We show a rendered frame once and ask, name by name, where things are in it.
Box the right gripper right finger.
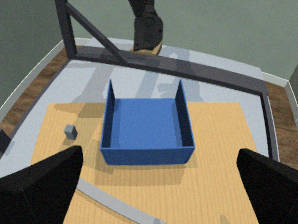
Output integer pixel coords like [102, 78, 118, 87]
[236, 148, 298, 224]

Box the light grey long flat bar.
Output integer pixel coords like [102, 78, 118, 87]
[76, 177, 166, 224]

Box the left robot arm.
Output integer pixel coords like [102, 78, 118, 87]
[144, 0, 157, 51]

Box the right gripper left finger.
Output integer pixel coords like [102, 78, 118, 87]
[0, 145, 84, 224]

